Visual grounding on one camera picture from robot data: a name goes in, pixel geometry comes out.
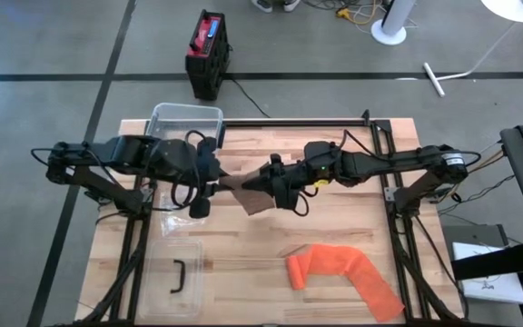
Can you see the white pedestal stand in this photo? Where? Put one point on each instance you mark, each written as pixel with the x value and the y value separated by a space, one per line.
pixel 393 27

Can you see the white round table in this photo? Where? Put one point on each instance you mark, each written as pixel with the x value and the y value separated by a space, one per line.
pixel 516 9

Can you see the brown elastic bandage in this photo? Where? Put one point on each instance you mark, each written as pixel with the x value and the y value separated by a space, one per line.
pixel 254 200

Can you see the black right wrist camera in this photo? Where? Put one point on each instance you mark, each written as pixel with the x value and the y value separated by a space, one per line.
pixel 322 149

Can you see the clear plastic bag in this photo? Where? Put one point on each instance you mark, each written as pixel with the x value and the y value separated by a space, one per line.
pixel 175 222

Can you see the white paper sheet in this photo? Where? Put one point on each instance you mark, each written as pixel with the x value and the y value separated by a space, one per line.
pixel 488 281

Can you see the black and red battery box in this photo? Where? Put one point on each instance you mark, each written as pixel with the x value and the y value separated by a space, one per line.
pixel 207 50

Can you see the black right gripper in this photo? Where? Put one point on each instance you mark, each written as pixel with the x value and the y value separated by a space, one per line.
pixel 311 172

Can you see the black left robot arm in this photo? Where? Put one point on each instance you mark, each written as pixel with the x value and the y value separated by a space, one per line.
pixel 102 154

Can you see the clear plastic bin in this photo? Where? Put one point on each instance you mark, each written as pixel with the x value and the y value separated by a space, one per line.
pixel 184 118

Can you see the orange elastic bandage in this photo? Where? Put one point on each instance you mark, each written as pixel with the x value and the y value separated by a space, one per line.
pixel 357 268

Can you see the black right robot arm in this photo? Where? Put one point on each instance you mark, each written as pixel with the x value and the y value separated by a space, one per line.
pixel 402 156

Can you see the person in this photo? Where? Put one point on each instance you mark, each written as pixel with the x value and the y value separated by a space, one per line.
pixel 261 4

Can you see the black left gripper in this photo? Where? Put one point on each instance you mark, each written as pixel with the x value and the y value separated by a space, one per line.
pixel 177 159

